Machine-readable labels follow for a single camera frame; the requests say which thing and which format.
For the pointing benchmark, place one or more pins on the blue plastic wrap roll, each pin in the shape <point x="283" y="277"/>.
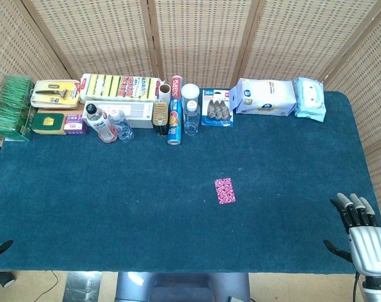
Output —
<point x="175" y="116"/>

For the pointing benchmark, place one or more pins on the clear jar with white lid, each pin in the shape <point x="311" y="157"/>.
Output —
<point x="190" y="91"/>

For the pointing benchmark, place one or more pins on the white lint roller refill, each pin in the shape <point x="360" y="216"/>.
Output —
<point x="164" y="92"/>

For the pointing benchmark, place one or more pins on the black can with gold lid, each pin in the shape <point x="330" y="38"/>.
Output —
<point x="161" y="114"/>

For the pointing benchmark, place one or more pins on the pink drink bottle black cap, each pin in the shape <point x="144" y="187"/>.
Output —
<point x="100" y="124"/>

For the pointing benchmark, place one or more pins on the yellow green sponge multipack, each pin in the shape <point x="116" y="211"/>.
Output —
<point x="114" y="86"/>

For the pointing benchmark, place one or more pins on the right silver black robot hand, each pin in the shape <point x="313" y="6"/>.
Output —
<point x="366" y="248"/>

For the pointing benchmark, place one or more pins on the small clear water bottle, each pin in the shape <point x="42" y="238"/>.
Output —
<point x="122" y="127"/>

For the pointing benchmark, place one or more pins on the long white cardboard box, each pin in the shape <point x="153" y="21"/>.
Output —
<point x="136" y="113"/>

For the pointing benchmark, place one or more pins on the tall clear bottle white cap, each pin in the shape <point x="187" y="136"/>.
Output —
<point x="191" y="121"/>

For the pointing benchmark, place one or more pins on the dark blue felt table mat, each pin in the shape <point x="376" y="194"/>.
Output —
<point x="114" y="204"/>

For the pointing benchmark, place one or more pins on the woven bamboo folding screen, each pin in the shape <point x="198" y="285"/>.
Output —
<point x="202" y="41"/>

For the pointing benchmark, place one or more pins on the dark green small box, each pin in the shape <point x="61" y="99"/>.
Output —
<point x="48" y="123"/>

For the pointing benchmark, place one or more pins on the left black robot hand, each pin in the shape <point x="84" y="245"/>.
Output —
<point x="1" y="248"/>

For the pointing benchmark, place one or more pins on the green tea bag box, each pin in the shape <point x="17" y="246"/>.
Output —
<point x="10" y="110"/>

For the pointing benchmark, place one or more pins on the yellow razor blister pack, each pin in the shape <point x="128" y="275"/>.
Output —
<point x="56" y="92"/>

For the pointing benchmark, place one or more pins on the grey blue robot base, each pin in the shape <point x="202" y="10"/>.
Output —
<point x="177" y="287"/>

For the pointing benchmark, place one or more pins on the white facial tissue pack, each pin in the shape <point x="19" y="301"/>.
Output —
<point x="265" y="96"/>

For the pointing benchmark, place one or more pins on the pink patterned card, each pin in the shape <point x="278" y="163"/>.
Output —
<point x="225" y="191"/>

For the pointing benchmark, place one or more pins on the black object with white end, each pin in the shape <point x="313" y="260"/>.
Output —
<point x="1" y="278"/>

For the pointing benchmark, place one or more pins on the light blue wet wipes pack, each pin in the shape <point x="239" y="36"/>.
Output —
<point x="310" y="100"/>

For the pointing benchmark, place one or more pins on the small purple box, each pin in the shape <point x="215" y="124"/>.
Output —
<point x="74" y="125"/>

